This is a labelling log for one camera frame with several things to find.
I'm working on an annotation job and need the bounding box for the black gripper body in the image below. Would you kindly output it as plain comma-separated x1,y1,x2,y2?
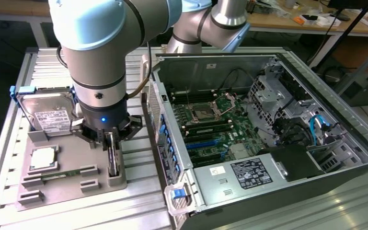
76,99,131,132

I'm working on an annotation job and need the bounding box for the graphics card with black fan shroud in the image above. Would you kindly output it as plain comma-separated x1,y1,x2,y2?
105,131,123,179

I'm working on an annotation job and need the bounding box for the grey parts rack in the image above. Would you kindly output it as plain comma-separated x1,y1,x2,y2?
13,105,129,212

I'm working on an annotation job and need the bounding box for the silver hard disk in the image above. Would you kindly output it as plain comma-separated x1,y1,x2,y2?
19,92,76,137

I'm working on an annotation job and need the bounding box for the silver CPU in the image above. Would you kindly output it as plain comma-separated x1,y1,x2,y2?
31,148,59,170

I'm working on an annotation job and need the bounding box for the green RAM stick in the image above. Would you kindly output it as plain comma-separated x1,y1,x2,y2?
40,169,83,179

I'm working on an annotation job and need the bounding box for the blue expansion slot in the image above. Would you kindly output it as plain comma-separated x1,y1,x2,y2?
185,140,219,150

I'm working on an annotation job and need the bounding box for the CPU socket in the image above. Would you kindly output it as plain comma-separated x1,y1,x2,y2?
189,103,219,123

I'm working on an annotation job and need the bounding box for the black RAM stick white label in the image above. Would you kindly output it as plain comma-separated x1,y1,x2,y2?
185,124,232,136

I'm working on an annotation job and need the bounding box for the long black expansion slot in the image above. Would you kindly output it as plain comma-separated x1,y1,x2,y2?
191,153,224,164

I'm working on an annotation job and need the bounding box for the open black PC case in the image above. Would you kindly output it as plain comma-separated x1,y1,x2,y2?
139,53,368,230

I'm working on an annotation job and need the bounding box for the metal socket cover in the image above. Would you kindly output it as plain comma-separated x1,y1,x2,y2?
210,92,238,113

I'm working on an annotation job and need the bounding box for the green motherboard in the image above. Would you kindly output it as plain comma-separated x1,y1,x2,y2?
169,87,270,168

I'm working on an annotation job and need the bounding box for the silver chipset heatsink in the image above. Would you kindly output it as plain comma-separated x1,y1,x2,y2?
228,143,252,159

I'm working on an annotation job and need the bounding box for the grey power supply unit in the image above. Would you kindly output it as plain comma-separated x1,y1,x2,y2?
192,153,291,208

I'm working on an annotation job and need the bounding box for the perforated metal drive cage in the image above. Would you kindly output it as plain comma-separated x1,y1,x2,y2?
247,75,296,120

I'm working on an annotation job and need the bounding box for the black plastic shroud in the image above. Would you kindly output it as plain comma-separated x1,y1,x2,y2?
258,146,326,182

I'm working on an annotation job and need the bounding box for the green circuit board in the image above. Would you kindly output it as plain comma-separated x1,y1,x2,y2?
251,0,284,12

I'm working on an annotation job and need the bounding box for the metal disk bay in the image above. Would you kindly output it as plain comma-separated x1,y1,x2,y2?
307,140,368,173

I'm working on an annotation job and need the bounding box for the black stand pole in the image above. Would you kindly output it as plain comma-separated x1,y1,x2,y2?
339,0,368,43

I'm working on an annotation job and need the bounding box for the black monitor base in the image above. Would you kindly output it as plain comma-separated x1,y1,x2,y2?
327,0,368,10

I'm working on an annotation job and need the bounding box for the blue disk carrier bracket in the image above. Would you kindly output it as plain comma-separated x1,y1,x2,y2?
9,84,76,110

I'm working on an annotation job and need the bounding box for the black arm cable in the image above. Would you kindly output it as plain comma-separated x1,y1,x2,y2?
56,41,155,99

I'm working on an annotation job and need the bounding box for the black looped wire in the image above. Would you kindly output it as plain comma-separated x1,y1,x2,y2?
219,68,256,90

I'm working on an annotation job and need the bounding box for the black wire bundle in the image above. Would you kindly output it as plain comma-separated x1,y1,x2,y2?
272,116,311,147

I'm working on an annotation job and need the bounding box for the wooden desk white frame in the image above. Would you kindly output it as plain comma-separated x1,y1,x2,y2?
246,0,368,69
0,0,52,48

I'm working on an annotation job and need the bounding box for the blue disk wire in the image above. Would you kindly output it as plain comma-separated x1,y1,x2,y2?
308,115,327,147

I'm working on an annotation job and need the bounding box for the grey flat wire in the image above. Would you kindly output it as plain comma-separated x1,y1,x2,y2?
307,138,344,154

